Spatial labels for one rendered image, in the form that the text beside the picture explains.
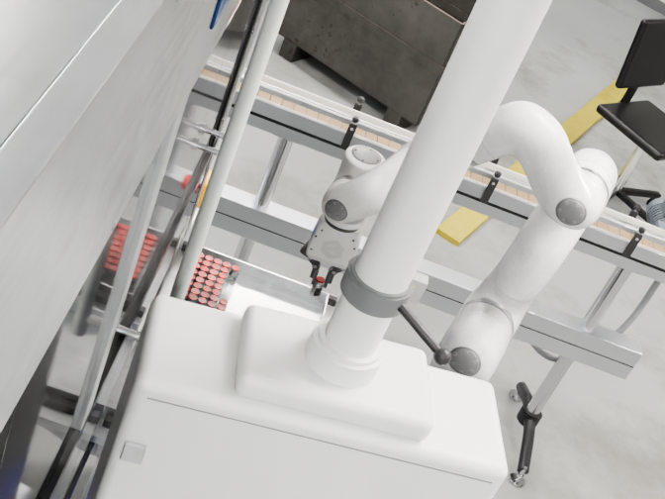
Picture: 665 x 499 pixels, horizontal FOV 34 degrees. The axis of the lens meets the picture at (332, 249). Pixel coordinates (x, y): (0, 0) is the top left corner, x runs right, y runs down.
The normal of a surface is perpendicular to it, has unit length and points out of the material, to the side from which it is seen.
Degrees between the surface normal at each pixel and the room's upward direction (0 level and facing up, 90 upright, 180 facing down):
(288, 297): 0
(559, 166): 58
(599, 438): 0
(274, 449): 90
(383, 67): 90
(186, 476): 90
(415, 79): 90
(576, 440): 0
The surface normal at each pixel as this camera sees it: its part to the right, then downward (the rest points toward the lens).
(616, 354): -0.13, 0.55
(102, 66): 0.33, -0.76
